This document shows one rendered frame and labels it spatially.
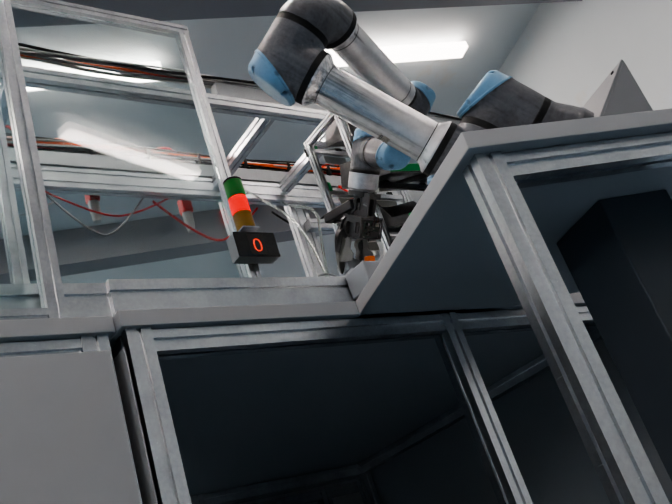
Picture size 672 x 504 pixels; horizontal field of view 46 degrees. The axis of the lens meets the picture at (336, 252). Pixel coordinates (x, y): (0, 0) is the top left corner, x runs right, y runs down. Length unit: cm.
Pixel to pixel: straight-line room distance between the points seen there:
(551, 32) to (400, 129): 459
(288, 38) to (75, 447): 85
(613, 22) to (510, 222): 455
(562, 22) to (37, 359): 514
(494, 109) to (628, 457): 78
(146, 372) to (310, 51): 69
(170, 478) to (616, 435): 65
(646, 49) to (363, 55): 380
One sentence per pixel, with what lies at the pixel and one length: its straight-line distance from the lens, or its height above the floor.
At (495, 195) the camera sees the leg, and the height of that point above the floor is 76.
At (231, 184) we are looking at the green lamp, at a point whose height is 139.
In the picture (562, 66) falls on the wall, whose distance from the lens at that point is 601.
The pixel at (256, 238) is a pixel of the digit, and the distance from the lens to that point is 202.
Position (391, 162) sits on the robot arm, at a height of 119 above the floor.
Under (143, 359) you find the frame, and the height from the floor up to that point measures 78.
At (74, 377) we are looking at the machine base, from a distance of 129.
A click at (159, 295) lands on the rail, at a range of 147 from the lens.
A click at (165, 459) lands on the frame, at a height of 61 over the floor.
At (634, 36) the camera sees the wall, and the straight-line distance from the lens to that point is 547.
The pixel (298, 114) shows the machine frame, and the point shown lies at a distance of 310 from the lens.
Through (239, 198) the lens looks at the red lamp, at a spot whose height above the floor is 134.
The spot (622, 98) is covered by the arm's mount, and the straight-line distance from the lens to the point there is 166.
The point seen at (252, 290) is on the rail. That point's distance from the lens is 157.
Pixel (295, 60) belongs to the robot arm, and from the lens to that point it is 157.
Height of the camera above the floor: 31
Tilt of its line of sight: 24 degrees up
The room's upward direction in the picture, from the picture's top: 19 degrees counter-clockwise
